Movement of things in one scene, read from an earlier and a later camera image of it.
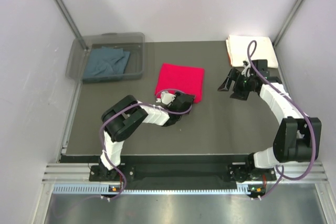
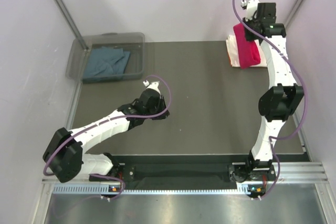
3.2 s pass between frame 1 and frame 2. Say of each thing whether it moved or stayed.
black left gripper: moved
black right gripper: moved
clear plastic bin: stayed
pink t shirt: moved
